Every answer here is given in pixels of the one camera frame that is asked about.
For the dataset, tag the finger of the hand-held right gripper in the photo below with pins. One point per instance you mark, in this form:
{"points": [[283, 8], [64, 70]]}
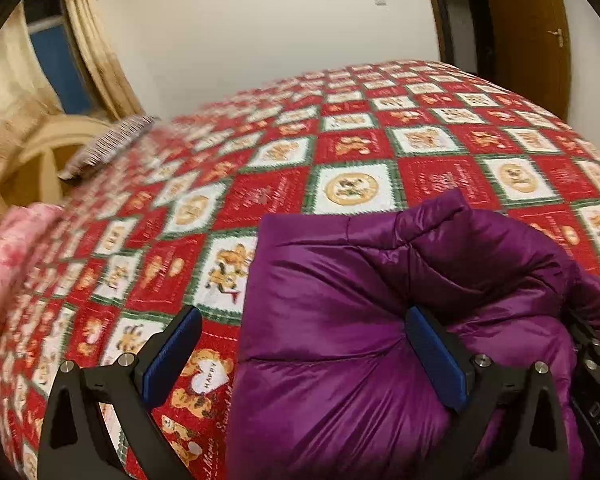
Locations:
{"points": [[590, 335]]}

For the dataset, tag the dark wooden door frame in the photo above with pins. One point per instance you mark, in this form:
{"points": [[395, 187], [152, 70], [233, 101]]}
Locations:
{"points": [[452, 15]]}

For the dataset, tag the purple puffer jacket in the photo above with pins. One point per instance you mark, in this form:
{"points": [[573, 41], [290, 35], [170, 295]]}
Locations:
{"points": [[330, 320]]}

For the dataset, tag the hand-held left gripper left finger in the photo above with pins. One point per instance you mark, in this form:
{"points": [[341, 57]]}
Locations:
{"points": [[167, 360]]}

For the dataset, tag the pink floral folded blanket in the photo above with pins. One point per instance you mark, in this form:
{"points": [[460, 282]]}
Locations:
{"points": [[15, 255]]}

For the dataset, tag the window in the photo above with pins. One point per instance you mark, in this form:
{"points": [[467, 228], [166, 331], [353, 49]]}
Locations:
{"points": [[55, 55]]}

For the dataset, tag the brown wooden door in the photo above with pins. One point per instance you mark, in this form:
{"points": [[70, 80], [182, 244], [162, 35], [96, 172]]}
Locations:
{"points": [[525, 25]]}

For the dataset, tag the red teddy bear bedspread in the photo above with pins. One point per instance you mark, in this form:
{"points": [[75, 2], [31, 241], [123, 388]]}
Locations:
{"points": [[360, 185]]}

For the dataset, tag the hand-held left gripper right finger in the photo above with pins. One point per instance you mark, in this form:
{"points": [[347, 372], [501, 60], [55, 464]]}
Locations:
{"points": [[437, 357]]}

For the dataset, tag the grey patterned pillow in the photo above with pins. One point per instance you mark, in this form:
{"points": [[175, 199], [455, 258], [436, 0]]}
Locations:
{"points": [[105, 142]]}

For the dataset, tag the cream wooden headboard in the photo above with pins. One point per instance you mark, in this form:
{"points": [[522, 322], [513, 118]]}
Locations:
{"points": [[55, 132]]}

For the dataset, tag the beige patterned curtain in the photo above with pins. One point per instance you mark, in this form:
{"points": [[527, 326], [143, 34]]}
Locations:
{"points": [[10, 110], [97, 45]]}

